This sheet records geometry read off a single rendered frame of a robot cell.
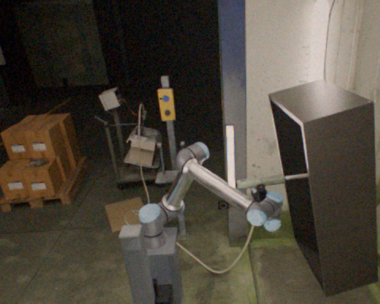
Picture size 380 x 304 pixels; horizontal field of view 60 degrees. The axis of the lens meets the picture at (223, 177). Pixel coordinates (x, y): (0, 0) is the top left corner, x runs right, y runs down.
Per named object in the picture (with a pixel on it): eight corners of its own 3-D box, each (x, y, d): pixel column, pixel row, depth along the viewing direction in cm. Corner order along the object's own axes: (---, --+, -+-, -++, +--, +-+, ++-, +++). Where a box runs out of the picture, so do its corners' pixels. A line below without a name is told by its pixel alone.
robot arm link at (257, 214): (166, 151, 184) (264, 216, 157) (182, 144, 193) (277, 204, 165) (165, 168, 191) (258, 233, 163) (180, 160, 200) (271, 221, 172)
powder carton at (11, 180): (17, 185, 435) (8, 161, 418) (40, 182, 439) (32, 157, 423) (6, 199, 402) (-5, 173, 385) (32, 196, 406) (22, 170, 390)
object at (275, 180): (238, 211, 211) (237, 181, 199) (237, 207, 215) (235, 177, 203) (310, 201, 216) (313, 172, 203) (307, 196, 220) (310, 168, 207)
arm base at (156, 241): (138, 250, 228) (136, 238, 224) (143, 233, 245) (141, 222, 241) (165, 248, 229) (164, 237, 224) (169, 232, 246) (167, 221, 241)
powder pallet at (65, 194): (35, 170, 509) (32, 162, 502) (89, 165, 520) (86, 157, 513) (2, 211, 403) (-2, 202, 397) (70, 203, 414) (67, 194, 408)
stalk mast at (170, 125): (186, 233, 348) (169, 75, 273) (186, 237, 343) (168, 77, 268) (180, 234, 348) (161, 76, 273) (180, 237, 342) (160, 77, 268)
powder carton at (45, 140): (44, 147, 453) (36, 123, 437) (66, 146, 455) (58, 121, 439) (32, 158, 420) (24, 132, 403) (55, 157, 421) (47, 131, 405)
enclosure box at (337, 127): (336, 226, 261) (321, 78, 204) (378, 281, 208) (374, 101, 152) (294, 239, 261) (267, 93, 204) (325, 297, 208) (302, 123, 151)
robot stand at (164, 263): (142, 321, 252) (128, 256, 223) (149, 290, 279) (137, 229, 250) (182, 317, 253) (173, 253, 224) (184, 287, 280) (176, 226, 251)
